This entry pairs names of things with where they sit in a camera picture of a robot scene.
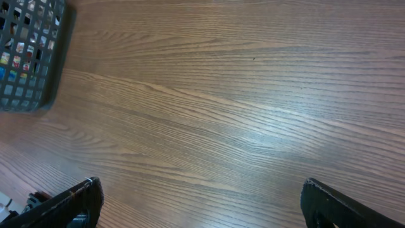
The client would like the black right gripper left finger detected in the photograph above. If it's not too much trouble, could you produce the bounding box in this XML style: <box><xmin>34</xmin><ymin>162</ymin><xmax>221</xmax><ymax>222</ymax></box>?
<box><xmin>1</xmin><ymin>177</ymin><xmax>104</xmax><ymax>228</ymax></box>

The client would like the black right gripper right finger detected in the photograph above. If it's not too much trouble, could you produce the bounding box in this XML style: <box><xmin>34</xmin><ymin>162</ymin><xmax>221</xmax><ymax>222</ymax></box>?
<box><xmin>300</xmin><ymin>178</ymin><xmax>404</xmax><ymax>228</ymax></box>

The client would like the green yellow candy bag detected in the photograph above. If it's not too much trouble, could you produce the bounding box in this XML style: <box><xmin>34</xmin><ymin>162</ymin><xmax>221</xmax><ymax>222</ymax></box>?
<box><xmin>1</xmin><ymin>42</ymin><xmax>34</xmax><ymax>84</ymax></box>

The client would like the dark grey plastic basket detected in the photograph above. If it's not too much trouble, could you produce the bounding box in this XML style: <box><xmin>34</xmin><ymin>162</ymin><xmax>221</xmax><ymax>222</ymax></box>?
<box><xmin>1</xmin><ymin>0</ymin><xmax>76</xmax><ymax>112</ymax></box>

